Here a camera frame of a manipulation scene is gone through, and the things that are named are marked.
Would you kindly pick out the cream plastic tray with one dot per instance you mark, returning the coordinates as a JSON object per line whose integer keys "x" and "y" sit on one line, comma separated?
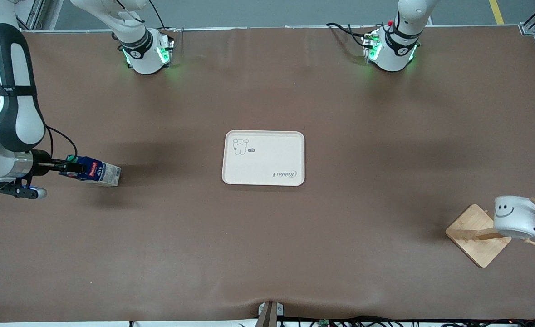
{"x": 267, "y": 159}

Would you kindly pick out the metal table clamp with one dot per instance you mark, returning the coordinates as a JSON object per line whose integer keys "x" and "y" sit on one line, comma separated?
{"x": 270, "y": 313}

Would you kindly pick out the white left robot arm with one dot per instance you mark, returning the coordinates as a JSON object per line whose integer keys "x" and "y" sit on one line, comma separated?
{"x": 392, "y": 50}

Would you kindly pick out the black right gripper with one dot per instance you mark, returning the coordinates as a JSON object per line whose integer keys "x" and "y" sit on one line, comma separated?
{"x": 41, "y": 169}

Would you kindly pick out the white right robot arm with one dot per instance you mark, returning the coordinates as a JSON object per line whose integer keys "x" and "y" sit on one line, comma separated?
{"x": 11, "y": 113}

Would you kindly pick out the blue milk carton green cap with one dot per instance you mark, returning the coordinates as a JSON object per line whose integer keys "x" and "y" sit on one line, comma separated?
{"x": 99, "y": 172}

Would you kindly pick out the wooden cup rack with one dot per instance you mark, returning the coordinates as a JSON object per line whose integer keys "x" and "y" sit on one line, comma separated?
{"x": 476, "y": 236}

